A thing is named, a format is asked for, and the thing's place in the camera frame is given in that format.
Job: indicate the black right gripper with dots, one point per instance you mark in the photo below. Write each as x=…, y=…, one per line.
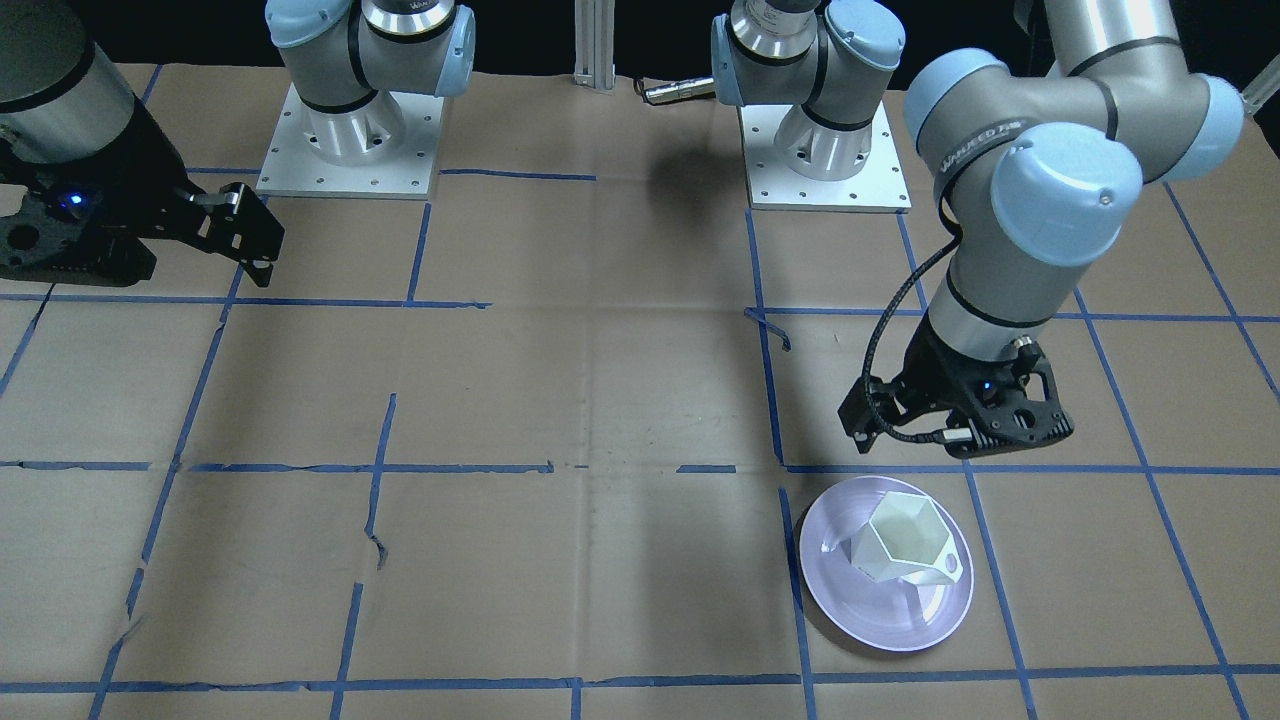
x=138, y=172

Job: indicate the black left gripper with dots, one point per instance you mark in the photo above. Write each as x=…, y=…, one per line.
x=937, y=368

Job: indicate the white faceted cup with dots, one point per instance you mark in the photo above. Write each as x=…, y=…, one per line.
x=905, y=538

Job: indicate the lavender plate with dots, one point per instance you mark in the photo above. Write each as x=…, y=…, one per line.
x=893, y=616

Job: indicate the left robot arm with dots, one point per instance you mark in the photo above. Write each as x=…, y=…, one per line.
x=1032, y=176

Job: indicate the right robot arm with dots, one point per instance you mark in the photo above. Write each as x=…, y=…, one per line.
x=64, y=98

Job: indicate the silver cylinder on table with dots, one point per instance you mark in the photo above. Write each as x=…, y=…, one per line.
x=681, y=91

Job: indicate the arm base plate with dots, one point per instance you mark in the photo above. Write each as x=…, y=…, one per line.
x=795, y=165
x=385, y=150

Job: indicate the aluminium frame post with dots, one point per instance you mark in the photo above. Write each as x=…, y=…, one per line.
x=593, y=37

